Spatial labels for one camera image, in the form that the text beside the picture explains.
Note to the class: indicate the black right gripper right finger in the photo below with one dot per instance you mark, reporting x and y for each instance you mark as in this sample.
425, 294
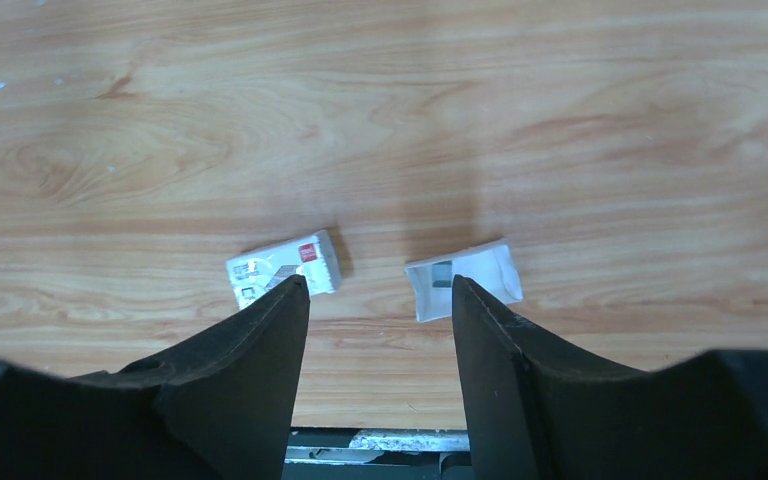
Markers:
539, 407

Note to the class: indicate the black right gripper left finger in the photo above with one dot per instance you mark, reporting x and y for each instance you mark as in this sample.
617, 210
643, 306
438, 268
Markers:
217, 405

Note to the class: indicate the small clear staple box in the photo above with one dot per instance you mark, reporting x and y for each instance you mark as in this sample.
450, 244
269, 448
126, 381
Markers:
491, 265

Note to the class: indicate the white staple box red label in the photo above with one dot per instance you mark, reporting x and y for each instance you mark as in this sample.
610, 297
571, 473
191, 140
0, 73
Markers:
256, 272

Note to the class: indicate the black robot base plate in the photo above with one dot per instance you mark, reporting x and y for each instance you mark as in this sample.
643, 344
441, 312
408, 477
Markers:
370, 464

